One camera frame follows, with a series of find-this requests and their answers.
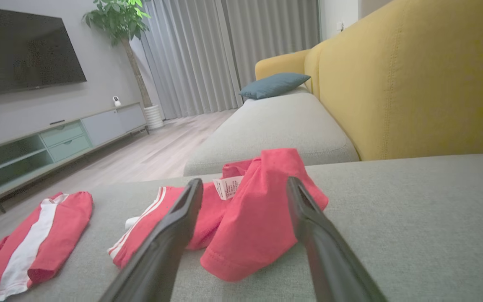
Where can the red shorts with white stripe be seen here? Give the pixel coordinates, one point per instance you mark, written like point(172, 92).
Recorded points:
point(65, 226)

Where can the green leafy indoor tree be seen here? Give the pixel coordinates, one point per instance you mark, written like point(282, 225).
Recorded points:
point(120, 19)

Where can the white ribbed plant pot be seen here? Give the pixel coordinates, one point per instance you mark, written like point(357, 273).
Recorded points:
point(154, 117)

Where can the pale green television cabinet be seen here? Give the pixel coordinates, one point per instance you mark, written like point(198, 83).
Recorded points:
point(107, 123)

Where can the small white security camera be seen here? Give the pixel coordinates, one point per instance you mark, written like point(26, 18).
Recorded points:
point(116, 101)

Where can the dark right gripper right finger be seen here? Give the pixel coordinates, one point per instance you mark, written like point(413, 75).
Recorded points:
point(329, 260)

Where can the large grey chaise cushion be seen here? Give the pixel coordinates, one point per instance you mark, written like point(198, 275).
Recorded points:
point(413, 218)

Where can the black remote control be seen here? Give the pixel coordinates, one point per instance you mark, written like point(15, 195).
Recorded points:
point(57, 122)

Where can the blue throw pillow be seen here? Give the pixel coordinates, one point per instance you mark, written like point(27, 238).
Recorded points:
point(273, 86)

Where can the black flat screen television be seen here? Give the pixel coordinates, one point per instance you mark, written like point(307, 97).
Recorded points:
point(23, 50)

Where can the yellow sofa backrest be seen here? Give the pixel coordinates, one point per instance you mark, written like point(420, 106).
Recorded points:
point(413, 84)

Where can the red white basketball jersey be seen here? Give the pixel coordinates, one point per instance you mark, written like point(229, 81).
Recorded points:
point(258, 218)

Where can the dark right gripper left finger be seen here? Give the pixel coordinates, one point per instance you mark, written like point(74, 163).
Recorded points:
point(162, 251)

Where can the grey pleated curtain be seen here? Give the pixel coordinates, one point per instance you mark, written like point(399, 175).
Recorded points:
point(191, 54)

